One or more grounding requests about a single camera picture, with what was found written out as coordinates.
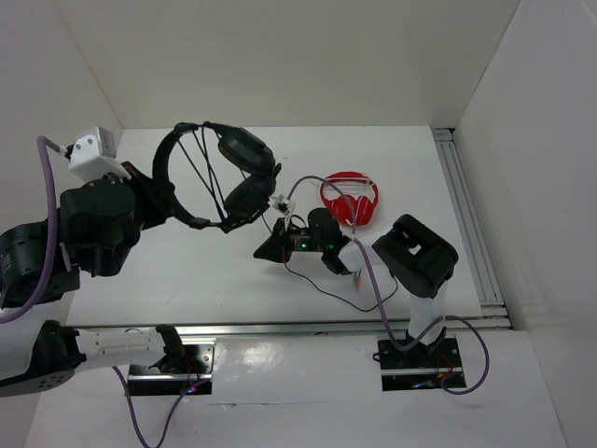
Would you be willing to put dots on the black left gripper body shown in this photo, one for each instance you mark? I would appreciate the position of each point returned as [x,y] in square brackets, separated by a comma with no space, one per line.
[154,208]

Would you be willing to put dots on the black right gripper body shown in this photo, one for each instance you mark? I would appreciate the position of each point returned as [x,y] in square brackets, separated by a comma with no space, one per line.
[293,239]

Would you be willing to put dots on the black headset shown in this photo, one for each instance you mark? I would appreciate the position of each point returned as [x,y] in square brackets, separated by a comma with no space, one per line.
[249,200]

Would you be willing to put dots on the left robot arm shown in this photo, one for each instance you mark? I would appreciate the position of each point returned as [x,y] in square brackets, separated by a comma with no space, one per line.
[90,229]

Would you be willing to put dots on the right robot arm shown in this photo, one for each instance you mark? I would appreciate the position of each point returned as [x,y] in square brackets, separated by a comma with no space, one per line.
[420,260]

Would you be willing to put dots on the red headphones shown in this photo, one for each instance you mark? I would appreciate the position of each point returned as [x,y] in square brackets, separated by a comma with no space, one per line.
[350,197]

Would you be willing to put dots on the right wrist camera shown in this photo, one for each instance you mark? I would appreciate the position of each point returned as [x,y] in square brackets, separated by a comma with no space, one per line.
[282,205]

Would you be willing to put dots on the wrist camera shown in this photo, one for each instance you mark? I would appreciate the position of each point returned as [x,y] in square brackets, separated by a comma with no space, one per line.
[94,155]
[282,205]

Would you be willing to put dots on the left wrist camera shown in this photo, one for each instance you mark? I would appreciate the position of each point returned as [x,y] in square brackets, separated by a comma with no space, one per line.
[94,155]

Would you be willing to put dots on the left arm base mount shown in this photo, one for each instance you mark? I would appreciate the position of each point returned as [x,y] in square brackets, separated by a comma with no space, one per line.
[192,375]

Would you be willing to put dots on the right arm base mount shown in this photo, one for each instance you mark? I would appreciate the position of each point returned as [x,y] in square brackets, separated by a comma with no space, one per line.
[418,370]

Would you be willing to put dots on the aluminium right side rail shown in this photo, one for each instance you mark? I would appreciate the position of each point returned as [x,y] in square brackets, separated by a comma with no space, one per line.
[490,294]

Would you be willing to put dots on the aluminium front table rail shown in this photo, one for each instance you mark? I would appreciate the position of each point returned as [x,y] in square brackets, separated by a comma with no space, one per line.
[315,328]

